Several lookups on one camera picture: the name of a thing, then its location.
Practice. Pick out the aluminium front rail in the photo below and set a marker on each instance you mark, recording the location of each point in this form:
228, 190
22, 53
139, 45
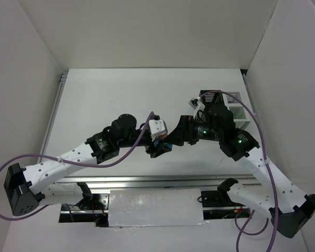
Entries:
163, 181

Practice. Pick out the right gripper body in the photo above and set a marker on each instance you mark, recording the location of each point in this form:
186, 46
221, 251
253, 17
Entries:
186, 130

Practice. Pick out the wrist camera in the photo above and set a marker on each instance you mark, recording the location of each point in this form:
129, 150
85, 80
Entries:
158, 129
197, 105

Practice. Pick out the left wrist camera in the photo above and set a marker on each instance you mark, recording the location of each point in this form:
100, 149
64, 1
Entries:
158, 129

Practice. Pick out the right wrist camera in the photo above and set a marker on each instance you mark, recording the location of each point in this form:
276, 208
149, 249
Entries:
197, 105

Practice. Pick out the white slotted container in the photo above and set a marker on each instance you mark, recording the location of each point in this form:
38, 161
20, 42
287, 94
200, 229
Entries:
241, 116

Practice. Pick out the black slotted container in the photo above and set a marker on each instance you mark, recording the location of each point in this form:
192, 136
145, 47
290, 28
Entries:
212, 98

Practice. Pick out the multicolor printed lego stack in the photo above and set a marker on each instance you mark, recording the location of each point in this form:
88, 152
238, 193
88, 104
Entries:
161, 139

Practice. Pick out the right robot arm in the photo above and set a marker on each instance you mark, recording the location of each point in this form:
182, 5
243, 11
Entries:
293, 207

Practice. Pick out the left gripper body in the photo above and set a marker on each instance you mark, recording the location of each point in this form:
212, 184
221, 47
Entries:
152, 146

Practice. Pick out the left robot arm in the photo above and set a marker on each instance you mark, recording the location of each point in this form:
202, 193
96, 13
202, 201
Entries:
31, 186

